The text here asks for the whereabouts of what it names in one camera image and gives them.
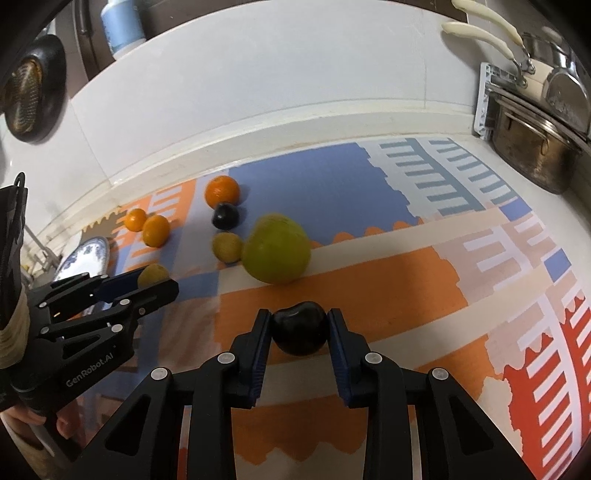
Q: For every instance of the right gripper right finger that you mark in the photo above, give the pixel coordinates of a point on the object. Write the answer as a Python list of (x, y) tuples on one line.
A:
[(457, 439)]

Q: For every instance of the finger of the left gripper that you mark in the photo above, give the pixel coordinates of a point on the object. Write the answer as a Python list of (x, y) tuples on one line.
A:
[(82, 343), (67, 298)]

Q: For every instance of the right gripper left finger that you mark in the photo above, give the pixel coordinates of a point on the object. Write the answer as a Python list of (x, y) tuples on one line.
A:
[(142, 438)]

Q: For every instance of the blue white porcelain plate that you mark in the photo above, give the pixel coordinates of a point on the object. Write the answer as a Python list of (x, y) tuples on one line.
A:
[(90, 257)]

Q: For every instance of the small yellow fruit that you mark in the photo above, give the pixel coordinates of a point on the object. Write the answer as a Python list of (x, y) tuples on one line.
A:
[(152, 274), (227, 247)]

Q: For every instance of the orange tangerine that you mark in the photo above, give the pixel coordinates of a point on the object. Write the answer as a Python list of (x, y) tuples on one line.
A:
[(135, 219), (221, 189), (155, 231)]

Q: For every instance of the dark plum back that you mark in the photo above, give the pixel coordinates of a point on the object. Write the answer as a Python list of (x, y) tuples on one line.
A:
[(225, 216)]

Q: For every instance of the dark plum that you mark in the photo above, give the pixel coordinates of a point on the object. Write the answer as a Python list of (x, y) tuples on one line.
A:
[(300, 330), (225, 216)]

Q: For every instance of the dark plum front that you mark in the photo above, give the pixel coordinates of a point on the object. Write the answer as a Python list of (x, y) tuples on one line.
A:
[(300, 330)]

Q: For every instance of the green yellow apple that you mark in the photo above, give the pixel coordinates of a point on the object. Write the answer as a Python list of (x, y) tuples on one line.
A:
[(277, 250)]

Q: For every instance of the person left hand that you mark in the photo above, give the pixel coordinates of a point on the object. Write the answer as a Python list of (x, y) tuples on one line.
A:
[(68, 422)]

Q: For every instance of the colourful patterned table mat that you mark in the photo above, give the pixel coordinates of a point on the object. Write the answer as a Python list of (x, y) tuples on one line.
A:
[(433, 249)]

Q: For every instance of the black frying pan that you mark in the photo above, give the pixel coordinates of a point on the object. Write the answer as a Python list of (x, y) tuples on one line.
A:
[(49, 52)]

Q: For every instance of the brass perforated strainer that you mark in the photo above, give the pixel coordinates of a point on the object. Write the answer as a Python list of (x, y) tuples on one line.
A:
[(22, 97)]

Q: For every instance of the white blue soap dispenser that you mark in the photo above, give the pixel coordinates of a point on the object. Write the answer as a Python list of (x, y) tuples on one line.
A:
[(122, 27)]

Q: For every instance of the stainless steel pot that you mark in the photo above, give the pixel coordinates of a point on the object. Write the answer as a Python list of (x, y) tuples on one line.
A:
[(534, 146)]

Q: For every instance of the white metal rack bracket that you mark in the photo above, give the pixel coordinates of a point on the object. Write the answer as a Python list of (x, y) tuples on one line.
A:
[(484, 119)]

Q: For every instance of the cream pan handle lower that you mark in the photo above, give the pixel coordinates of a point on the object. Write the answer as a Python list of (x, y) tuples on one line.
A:
[(465, 30)]

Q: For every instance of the cream pan handle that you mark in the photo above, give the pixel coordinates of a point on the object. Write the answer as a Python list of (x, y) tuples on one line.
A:
[(465, 30), (486, 13)]

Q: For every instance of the cream pan handle upper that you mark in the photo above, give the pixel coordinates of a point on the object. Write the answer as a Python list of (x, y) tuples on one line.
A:
[(486, 13)]

